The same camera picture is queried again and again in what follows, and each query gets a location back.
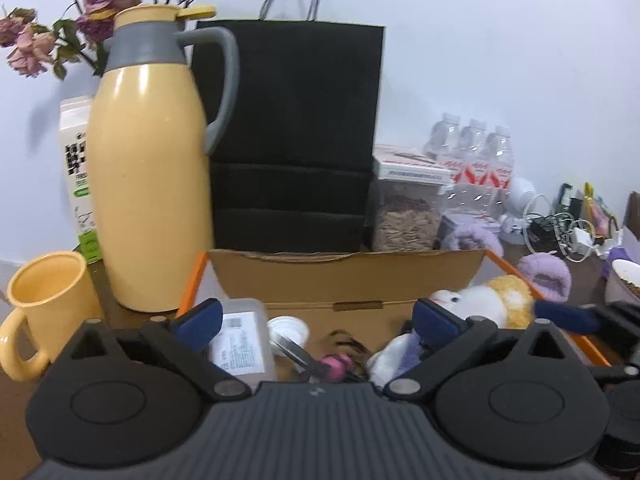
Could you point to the red cardboard box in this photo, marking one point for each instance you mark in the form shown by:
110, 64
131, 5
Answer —
310, 277

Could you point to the clear water bottle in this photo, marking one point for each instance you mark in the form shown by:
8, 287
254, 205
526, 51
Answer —
499, 160
472, 152
442, 137

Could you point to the white flat box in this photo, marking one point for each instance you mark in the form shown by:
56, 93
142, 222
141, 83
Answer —
410, 165

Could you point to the yellow thermos jug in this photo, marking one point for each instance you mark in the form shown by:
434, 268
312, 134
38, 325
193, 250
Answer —
150, 185

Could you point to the clear nut container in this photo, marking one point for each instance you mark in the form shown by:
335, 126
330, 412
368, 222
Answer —
405, 220

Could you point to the clear plastic pellet container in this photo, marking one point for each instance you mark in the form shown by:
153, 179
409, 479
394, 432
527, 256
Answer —
242, 340

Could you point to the yellow white plush toy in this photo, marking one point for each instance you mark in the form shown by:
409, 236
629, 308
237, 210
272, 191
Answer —
495, 300

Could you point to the white tin box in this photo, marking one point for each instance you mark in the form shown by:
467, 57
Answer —
450, 222

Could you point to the red artificial flower clip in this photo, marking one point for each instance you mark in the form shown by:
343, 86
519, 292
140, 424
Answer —
295, 355

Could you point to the white bowl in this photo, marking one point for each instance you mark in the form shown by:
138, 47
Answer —
622, 282

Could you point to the purple fluffy headband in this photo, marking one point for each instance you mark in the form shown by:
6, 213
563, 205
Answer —
475, 237
552, 272

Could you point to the yellow mug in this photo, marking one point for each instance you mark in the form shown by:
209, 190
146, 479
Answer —
50, 300

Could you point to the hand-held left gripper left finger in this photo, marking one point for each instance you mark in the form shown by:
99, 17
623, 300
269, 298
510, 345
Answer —
200, 321

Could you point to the black paper bag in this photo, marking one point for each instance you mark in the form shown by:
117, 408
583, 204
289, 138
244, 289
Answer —
295, 125

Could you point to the white milk carton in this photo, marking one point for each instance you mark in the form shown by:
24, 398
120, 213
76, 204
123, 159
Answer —
77, 170

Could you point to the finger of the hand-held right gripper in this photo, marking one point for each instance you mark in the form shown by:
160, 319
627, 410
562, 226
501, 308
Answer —
565, 315
617, 373

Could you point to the yellow snack packet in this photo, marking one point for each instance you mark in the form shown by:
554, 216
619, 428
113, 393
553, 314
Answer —
595, 210

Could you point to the white desk fan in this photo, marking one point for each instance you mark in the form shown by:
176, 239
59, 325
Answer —
520, 197

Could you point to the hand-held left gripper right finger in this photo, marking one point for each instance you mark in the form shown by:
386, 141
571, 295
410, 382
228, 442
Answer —
435, 322

